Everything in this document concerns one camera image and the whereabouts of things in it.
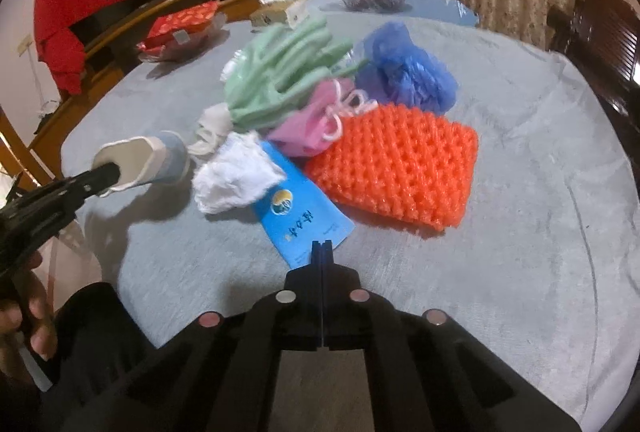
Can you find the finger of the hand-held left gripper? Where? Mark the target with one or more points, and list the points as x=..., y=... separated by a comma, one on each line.
x=85, y=184

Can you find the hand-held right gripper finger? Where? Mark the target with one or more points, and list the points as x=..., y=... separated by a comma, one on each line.
x=317, y=262
x=328, y=262

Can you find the blue packet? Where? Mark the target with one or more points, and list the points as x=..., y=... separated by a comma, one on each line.
x=305, y=222

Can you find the white and blue paper cup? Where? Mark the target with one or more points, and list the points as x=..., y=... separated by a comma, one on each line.
x=160, y=159

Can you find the white tissue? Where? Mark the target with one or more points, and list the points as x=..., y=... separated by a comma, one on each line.
x=235, y=177

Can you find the orange foam net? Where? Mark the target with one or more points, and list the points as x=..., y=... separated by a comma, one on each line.
x=400, y=166

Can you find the pink cloth pouch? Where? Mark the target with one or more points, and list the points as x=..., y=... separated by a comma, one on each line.
x=305, y=131

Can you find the green rubber glove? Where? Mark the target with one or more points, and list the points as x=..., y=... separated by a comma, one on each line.
x=280, y=71

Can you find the blue plastic bag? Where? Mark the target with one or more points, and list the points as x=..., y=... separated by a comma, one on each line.
x=405, y=66

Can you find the person's left hand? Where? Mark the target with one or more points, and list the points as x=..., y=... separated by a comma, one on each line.
x=37, y=312

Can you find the light blue tablecloth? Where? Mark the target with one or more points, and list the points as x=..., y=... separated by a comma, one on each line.
x=500, y=212

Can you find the red snack packets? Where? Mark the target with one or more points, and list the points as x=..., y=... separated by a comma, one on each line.
x=182, y=24

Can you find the small cardboard box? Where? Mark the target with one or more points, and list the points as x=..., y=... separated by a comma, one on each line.
x=280, y=14

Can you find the dark wooden armchair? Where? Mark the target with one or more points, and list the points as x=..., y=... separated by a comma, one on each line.
x=600, y=41

